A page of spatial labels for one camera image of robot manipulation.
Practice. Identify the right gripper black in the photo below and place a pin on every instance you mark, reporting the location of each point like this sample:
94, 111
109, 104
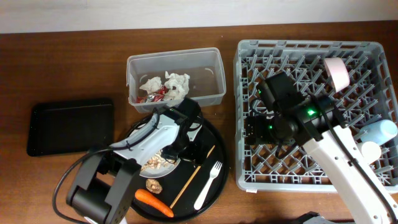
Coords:
255, 134

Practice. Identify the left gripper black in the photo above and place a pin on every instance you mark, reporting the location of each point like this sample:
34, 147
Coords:
194, 155

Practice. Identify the wooden chopstick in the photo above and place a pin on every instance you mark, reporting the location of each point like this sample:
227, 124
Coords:
188, 181

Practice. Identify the grey plate with food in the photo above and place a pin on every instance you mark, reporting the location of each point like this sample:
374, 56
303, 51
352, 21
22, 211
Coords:
157, 166

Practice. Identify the white plastic fork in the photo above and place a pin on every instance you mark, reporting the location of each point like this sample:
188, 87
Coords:
214, 172

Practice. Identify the round black serving tray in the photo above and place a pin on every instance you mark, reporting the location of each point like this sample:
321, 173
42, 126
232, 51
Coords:
172, 183

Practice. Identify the red snack wrapper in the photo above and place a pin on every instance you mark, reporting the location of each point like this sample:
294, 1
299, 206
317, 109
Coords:
153, 97

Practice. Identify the white tissue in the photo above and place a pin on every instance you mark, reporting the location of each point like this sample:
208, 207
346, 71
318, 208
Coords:
177, 85
152, 85

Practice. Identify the orange carrot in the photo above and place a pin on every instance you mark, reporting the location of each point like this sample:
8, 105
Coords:
146, 197

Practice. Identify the pink bowl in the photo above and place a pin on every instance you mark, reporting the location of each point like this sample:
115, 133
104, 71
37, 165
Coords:
336, 69

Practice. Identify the white cup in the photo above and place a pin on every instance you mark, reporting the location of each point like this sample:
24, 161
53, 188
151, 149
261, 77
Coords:
371, 151

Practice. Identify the light blue cup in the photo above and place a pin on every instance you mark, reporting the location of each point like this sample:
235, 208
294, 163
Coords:
379, 132

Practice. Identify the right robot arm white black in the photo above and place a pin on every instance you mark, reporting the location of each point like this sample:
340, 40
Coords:
316, 124

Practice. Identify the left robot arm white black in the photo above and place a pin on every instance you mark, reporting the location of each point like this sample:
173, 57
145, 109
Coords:
103, 188

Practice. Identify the clear plastic waste bin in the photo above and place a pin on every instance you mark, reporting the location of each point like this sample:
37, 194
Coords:
207, 84

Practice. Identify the grey dishwasher rack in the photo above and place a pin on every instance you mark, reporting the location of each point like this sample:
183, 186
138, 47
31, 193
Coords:
369, 98

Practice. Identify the black rectangular tray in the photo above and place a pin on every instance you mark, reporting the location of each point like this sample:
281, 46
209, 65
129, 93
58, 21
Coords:
70, 126

